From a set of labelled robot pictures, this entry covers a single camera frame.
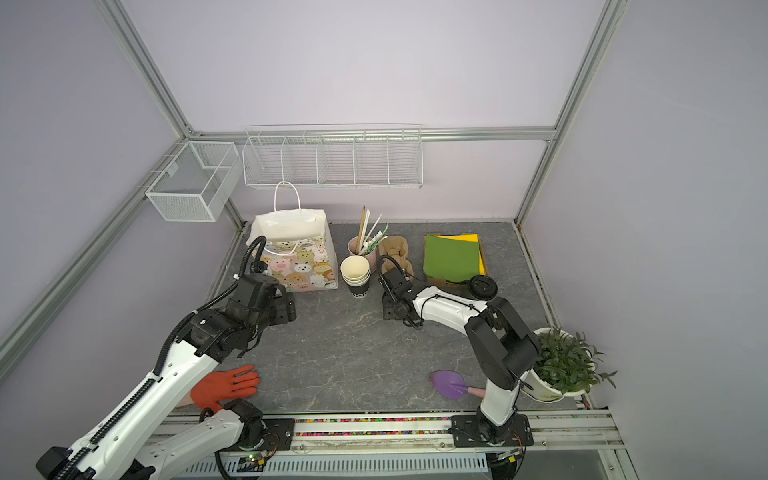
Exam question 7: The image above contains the purple pink garden trowel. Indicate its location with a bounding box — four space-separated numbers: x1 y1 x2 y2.
428 370 486 400

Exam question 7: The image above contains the red rubber glove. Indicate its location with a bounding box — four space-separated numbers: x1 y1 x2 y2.
188 365 261 413

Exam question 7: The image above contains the stack of paper coffee cups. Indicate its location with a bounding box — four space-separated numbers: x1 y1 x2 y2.
340 255 371 298

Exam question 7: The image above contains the stack of pulp cup carriers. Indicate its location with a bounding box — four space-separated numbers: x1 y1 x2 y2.
377 236 414 276

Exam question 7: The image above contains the long white wire shelf basket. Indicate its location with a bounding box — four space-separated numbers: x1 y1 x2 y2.
241 123 424 188

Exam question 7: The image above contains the cardboard tray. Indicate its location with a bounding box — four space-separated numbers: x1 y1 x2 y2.
423 233 489 295

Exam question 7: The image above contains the pink utensil holder cup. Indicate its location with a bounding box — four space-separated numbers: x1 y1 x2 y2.
347 236 378 272

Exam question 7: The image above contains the black plastic cup lid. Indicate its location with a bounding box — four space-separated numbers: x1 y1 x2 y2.
467 274 499 300

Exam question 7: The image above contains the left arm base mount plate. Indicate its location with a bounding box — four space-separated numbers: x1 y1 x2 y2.
226 417 295 452

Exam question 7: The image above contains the cartoon animal paper gift bag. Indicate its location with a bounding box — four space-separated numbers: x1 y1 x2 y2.
246 199 338 293

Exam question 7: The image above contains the wooden stir sticks bundle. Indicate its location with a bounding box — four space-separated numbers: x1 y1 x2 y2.
358 206 388 248

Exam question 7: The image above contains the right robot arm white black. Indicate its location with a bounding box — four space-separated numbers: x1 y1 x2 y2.
377 255 541 449

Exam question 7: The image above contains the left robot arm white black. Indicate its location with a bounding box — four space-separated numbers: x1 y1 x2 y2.
36 236 296 479

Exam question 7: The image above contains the small white mesh basket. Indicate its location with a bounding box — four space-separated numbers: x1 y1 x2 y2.
146 141 243 223

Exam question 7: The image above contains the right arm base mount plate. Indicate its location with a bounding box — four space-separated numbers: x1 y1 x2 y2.
449 412 534 448

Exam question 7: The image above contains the potted green plant white pot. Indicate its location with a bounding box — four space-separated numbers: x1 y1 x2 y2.
521 327 617 403

